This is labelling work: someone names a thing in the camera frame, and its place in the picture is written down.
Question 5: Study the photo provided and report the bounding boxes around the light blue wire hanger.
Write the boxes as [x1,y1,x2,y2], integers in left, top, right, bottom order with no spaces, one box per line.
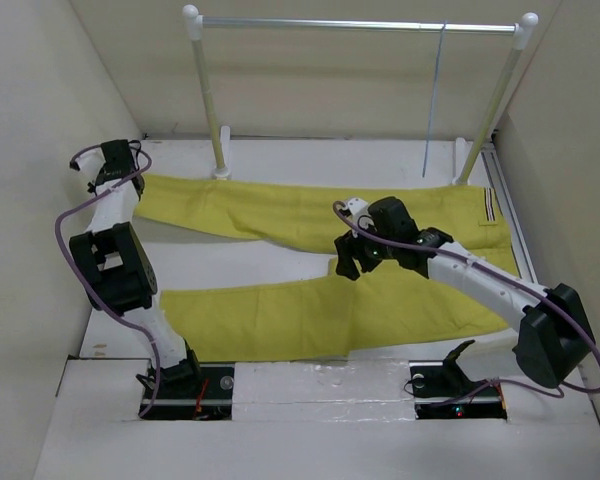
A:
[421,21,448,179]

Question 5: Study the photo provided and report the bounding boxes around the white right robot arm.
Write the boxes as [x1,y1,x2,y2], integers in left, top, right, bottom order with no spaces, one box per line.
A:
[332,196,600,389]

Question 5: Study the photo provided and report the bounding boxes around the white and silver clothes rack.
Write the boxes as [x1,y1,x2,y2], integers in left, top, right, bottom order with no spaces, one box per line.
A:
[181,4,540,187]

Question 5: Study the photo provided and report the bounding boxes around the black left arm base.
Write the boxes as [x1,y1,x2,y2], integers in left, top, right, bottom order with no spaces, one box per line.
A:
[136,363,235,421]

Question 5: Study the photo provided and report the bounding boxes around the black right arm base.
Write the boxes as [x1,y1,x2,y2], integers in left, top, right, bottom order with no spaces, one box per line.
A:
[403,340,507,420]

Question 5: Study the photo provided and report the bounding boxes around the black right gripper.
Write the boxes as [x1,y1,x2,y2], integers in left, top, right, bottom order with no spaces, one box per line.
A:
[334,216,398,280]

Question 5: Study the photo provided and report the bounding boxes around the yellow-green trousers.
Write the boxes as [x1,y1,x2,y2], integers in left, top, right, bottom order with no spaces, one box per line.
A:
[136,175,517,362]

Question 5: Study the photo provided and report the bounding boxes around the aluminium rail at right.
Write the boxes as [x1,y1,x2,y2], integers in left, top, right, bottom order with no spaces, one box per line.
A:
[481,144,538,283]

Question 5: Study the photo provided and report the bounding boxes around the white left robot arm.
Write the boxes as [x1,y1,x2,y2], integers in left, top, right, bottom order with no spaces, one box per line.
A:
[69,139,204,397]

